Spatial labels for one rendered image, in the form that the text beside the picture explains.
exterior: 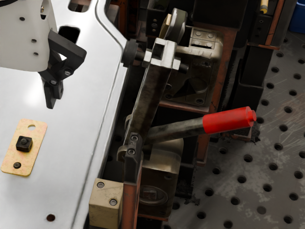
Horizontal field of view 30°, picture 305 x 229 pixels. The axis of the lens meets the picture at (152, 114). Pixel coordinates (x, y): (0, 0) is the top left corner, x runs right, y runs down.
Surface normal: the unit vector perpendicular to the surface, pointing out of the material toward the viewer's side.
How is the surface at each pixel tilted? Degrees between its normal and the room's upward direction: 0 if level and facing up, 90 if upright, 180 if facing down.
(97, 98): 0
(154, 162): 0
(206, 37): 0
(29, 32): 89
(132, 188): 90
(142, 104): 90
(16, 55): 94
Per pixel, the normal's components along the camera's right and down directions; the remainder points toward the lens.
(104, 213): -0.17, 0.77
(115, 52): 0.07, -0.61
